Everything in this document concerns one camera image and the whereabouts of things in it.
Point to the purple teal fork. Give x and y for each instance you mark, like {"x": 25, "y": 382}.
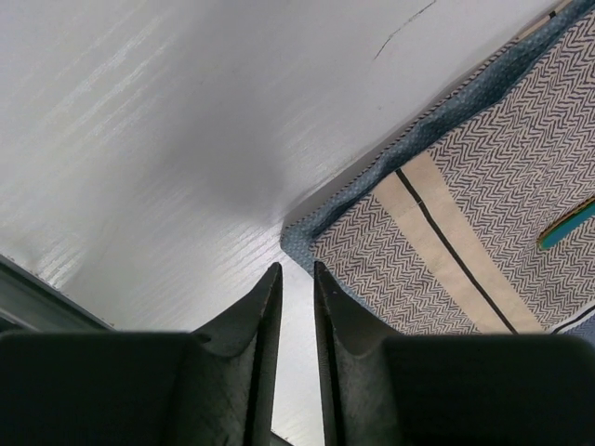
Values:
{"x": 562, "y": 227}

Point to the blue beige checked cloth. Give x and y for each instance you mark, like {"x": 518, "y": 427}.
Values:
{"x": 439, "y": 235}

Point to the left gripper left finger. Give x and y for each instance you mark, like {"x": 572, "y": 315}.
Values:
{"x": 210, "y": 386}

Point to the aluminium mounting rail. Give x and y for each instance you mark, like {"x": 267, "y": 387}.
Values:
{"x": 29, "y": 303}

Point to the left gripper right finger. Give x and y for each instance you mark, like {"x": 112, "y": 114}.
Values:
{"x": 380, "y": 387}

